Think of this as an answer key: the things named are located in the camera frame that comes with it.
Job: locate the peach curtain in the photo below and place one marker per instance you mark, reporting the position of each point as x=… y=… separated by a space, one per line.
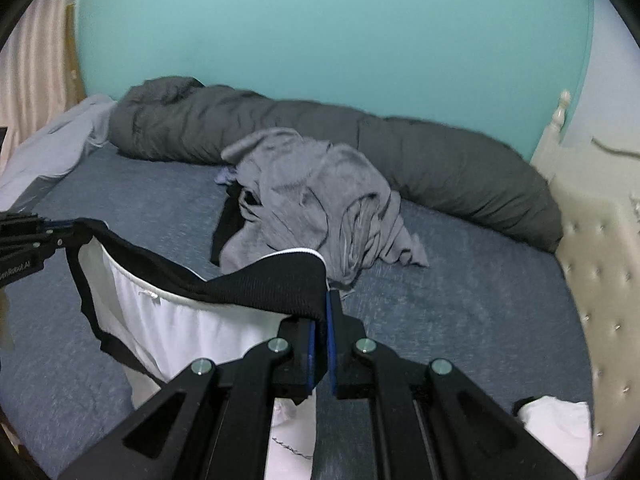
x=30 y=75

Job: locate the crumpled grey shirt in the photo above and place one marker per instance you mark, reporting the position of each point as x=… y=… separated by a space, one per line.
x=310 y=185

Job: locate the white polo shirt black collar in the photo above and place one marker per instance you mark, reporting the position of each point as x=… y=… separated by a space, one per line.
x=175 y=320

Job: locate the cream tufted headboard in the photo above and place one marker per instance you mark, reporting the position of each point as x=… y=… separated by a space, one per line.
x=600 y=260

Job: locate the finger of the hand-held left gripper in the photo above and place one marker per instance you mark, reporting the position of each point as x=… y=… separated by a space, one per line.
x=30 y=247
x=25 y=222

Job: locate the wooden window frame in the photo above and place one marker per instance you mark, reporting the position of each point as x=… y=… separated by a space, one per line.
x=77 y=60

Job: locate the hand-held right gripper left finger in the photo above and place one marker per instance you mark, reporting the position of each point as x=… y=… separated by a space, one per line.
x=311 y=355

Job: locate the light grey cloth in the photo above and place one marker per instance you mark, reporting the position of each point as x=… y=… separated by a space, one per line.
x=45 y=155

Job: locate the dark grey rolled duvet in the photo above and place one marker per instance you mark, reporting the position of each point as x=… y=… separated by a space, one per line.
x=450 y=170

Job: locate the bed with blue sheet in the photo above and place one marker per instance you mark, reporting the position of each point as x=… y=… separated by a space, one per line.
x=475 y=310

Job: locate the small lavender cloth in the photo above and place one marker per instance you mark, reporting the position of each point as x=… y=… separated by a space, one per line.
x=226 y=176

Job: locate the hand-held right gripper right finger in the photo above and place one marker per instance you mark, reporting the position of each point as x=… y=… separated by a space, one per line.
x=330 y=340

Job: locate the folded white garment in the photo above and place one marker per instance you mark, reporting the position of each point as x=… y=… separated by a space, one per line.
x=555 y=430

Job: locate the crumpled black garment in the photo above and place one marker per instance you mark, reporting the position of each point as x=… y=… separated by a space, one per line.
x=225 y=230

